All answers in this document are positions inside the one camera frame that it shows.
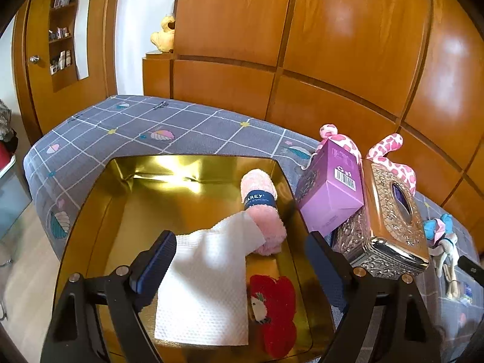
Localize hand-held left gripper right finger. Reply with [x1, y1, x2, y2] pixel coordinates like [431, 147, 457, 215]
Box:
[304, 231, 443, 363]

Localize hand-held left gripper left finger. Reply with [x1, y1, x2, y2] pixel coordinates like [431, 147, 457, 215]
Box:
[41, 230, 178, 363]

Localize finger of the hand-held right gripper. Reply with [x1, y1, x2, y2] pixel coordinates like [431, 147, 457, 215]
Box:
[458, 255, 483, 273]

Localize white paper towel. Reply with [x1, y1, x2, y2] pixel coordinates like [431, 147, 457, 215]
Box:
[153, 211, 266, 346]

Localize gold tray box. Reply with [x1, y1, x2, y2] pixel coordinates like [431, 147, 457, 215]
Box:
[53, 154, 337, 363]

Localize blue-hatted rag doll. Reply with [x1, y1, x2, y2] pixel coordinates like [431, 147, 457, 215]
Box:
[423, 214, 460, 299]

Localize purple cardboard box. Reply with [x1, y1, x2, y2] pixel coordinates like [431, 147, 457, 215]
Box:
[295, 139, 364, 235]

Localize pink rolled towel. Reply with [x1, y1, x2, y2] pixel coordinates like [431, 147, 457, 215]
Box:
[240, 169, 288, 257]

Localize ornate gold tissue box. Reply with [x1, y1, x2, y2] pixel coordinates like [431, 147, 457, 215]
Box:
[333, 159, 431, 277]

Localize red apple-shaped cloth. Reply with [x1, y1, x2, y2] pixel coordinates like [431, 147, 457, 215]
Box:
[247, 274, 297, 360]

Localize pink spotted plush toy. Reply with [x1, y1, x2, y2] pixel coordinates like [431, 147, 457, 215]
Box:
[319, 123, 417, 194]

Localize grey checked bed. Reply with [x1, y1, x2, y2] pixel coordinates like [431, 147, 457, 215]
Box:
[23, 94, 477, 348]

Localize grey storage box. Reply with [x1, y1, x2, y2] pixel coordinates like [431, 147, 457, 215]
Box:
[0, 155, 33, 239]

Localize wooden nightstand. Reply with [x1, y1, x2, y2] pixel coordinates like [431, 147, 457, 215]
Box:
[142, 50, 175, 101]

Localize wooden door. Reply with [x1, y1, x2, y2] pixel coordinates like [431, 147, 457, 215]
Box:
[11, 0, 122, 144]

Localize camouflage clothing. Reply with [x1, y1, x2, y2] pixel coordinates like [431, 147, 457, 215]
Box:
[0, 98, 18, 148]

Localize wooden panelled headboard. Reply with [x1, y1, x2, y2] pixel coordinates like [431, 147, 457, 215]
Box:
[170, 0, 484, 254]

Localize yellow plush toy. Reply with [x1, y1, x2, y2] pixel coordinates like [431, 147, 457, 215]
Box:
[150, 13, 175, 54]

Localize small items on shelf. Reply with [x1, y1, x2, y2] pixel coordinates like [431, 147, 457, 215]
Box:
[48, 0, 74, 74]

